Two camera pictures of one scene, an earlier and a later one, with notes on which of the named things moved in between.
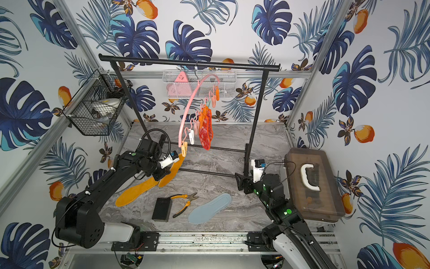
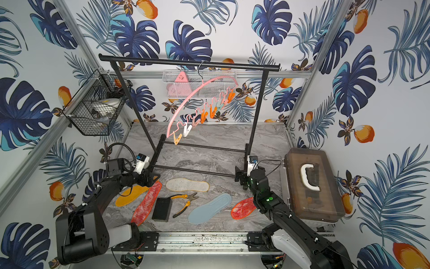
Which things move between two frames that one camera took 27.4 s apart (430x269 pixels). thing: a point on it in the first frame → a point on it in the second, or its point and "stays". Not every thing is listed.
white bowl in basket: [106, 107] stays
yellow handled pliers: [190, 196] stays
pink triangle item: [181, 87] stays
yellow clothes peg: [184, 147] → [176, 140]
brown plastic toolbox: [313, 190] stays
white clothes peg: [191, 136] → [186, 131]
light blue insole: [204, 212] stays
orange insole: [167, 181] → [129, 193]
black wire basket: [92, 109] stays
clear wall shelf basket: [202, 84] stays
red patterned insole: [206, 130] → [142, 211]
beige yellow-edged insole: [131, 194] → [184, 184]
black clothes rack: [112, 59] stays
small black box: [162, 209] stays
